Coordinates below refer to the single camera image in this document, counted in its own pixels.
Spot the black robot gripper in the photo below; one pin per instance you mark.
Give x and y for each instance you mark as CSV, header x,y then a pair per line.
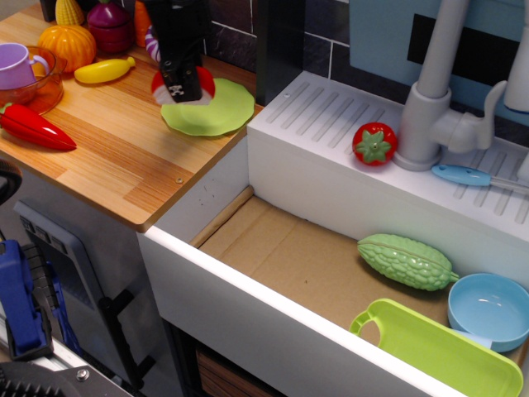
x,y
180,28

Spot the red and white toy sushi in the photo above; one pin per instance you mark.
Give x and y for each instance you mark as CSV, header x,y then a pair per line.
x,y
205,79

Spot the green toy plate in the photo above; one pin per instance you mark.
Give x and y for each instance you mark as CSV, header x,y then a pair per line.
x,y
231,108

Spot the purple striped toy onion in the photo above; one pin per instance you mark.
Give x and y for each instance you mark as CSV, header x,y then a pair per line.
x,y
152,45

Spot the orange toy carrot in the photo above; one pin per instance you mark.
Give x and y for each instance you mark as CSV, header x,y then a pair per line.
x,y
142,23

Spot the magenta toy pot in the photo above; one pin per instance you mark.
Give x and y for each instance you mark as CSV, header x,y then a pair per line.
x,y
111,26

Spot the yellow toy banana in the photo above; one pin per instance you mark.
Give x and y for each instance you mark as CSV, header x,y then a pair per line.
x,y
104,71

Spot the orange toy pumpkin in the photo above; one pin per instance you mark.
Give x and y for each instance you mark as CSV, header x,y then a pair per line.
x,y
72,43

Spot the yellow toy corn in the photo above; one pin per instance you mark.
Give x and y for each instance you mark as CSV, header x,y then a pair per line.
x,y
68,12

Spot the orange transparent bowl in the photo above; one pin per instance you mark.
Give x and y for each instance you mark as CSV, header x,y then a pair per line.
x,y
47,91

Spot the white toy sink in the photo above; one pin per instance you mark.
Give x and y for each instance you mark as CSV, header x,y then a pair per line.
x,y
297,156

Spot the purple toy cup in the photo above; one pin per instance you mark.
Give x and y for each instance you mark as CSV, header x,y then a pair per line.
x,y
17,66

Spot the red toy chili pepper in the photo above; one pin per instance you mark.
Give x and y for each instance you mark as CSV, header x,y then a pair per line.
x,y
26,124

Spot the red toy tomato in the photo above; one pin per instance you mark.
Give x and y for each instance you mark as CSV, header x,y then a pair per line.
x,y
375,143

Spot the brown cardboard sheet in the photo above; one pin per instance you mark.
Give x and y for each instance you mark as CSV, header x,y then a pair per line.
x,y
313,266

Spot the grey toy faucet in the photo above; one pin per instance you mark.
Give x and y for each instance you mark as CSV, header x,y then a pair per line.
x,y
428,124

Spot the green toy bitter gourd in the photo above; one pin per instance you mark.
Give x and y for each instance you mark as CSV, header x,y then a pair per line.
x,y
407,261

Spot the blue clamp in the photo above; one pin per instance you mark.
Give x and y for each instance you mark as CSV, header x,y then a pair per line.
x,y
33,303

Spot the green toy cutting board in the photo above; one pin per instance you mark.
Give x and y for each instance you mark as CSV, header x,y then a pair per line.
x,y
440,352

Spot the light blue toy bowl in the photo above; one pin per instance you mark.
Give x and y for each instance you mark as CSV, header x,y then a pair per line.
x,y
491,307

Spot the black oven door handle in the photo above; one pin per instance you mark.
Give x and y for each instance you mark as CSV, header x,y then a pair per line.
x,y
110,309

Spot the blue handled toy utensil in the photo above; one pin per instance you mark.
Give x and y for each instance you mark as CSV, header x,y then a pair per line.
x,y
472,177

